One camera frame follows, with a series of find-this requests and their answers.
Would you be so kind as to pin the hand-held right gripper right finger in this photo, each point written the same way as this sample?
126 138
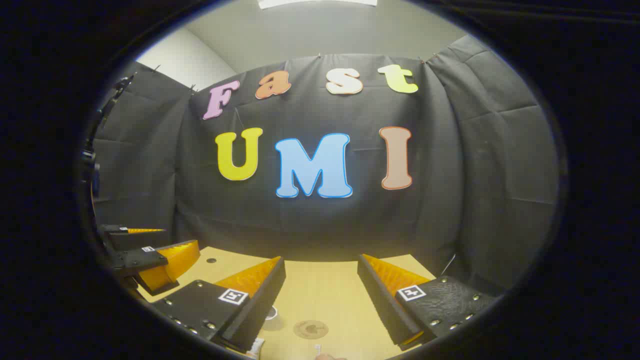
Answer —
382 305

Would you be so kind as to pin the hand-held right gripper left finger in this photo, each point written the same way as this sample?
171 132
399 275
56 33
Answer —
260 310

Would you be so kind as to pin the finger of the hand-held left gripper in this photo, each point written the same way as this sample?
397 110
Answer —
142 261
135 241

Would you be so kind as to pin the white toothpaste tube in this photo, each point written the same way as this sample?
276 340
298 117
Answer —
257 346

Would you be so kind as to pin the round wooden coaster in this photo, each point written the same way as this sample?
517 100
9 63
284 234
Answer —
310 329

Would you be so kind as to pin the pale pink toothbrush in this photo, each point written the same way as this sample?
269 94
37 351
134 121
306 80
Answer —
317 348

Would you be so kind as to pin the light wooden desktop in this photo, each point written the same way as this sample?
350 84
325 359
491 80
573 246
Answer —
325 290

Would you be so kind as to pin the ceiling light panel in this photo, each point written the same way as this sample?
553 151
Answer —
315 3

